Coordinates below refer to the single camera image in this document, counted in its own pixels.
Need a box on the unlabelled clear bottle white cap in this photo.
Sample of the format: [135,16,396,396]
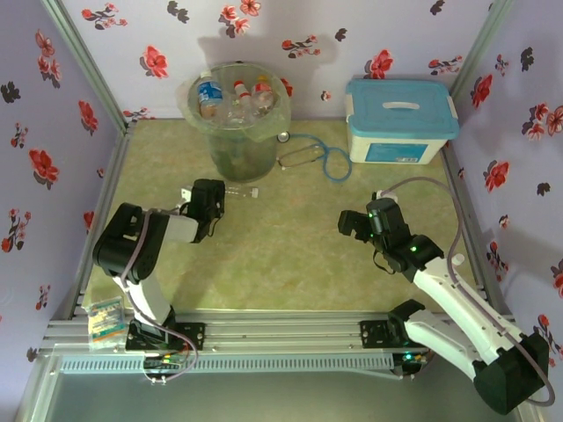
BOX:
[223,186,260,199]

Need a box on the blue label bottle white cap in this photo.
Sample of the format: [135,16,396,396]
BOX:
[196,73,226,120]

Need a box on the red label bottle orange cap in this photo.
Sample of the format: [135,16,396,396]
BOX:
[250,75,279,116]

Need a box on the green mesh waste bin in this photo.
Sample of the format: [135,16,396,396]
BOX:
[183,61,292,182]

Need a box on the blue stethoscope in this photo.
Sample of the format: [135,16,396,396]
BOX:
[275,130,353,184]

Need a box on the white box blue lid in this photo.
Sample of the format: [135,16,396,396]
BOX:
[344,78,462,166]

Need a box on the small circuit board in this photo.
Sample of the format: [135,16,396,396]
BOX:
[398,350,428,367]
[143,356,188,371]

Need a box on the clear packet of sachets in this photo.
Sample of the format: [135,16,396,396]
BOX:
[86,295,127,353]

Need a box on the grey right arm cable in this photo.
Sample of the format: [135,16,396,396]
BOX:
[380,176,556,405]

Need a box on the aluminium frame rail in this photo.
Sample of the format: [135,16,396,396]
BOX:
[439,144,518,317]
[50,122,137,320]
[38,310,527,355]

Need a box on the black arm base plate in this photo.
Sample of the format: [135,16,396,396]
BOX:
[359,319,441,351]
[125,322,207,353]

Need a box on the grey slotted cable duct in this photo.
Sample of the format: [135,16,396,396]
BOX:
[59,353,393,375]

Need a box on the aluminium frame post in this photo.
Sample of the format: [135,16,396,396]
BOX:
[448,0,515,102]
[40,0,135,133]

